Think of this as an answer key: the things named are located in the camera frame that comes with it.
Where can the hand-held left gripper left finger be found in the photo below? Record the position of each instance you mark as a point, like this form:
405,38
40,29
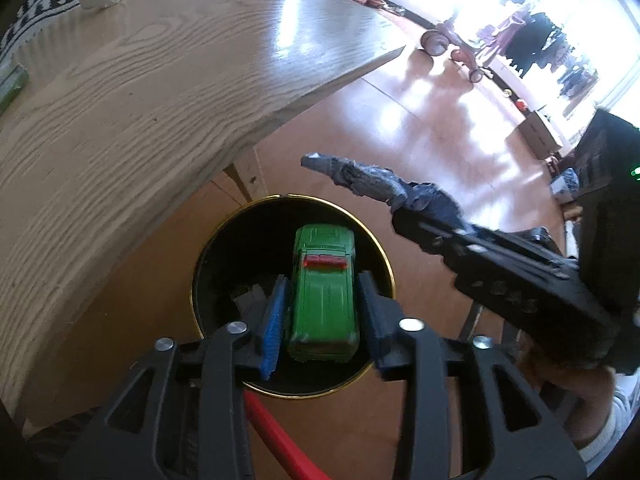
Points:
275,320

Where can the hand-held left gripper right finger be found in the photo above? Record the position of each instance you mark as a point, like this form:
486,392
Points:
372,310

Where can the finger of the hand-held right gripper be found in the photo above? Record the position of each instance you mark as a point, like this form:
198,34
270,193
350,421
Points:
425,232

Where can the green toy car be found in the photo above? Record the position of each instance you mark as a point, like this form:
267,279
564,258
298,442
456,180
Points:
325,305

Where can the grey wrapper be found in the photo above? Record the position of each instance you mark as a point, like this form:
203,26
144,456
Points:
370,180

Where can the black gold-rimmed trash bin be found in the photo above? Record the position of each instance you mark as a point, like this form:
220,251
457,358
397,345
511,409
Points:
240,240

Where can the person's right forearm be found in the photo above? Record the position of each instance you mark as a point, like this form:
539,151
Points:
580,395

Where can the blue white bag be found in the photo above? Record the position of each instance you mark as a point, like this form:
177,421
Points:
565,187

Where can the red plastic tube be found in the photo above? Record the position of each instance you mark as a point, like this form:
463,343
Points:
280,440

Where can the wooden table leg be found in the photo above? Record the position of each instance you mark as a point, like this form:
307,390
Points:
247,172

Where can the cardboard box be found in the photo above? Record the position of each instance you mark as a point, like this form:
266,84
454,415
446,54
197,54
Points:
540,132

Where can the pink tricycle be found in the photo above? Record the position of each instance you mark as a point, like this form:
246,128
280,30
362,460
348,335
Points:
435,42

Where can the dark hanging clothes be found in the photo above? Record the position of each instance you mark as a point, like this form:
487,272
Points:
537,35

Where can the green packet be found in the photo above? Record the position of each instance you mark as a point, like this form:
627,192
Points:
11,87

